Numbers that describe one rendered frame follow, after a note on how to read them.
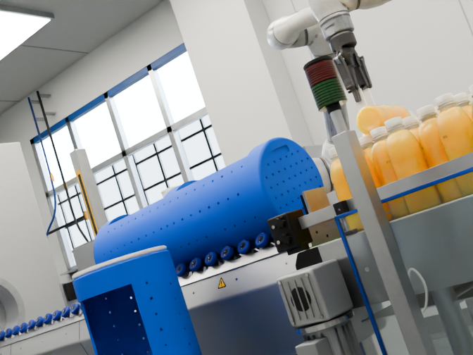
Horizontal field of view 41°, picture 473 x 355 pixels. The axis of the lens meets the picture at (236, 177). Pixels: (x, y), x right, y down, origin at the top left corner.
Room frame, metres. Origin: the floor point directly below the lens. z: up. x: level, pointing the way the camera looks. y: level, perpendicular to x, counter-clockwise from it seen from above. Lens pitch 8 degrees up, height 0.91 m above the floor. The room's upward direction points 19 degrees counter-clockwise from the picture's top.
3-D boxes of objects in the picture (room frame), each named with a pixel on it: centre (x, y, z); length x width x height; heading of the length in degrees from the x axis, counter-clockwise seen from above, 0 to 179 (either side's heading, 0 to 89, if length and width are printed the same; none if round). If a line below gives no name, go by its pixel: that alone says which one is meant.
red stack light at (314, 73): (1.29, -0.23, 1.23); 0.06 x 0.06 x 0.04
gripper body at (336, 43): (1.78, -0.41, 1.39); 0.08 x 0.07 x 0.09; 138
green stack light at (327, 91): (1.29, -0.23, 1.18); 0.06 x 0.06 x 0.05
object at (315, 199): (1.81, -0.19, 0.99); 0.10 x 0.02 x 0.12; 138
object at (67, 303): (2.70, 0.80, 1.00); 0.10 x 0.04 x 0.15; 138
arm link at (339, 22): (1.78, -0.41, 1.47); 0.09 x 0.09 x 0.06
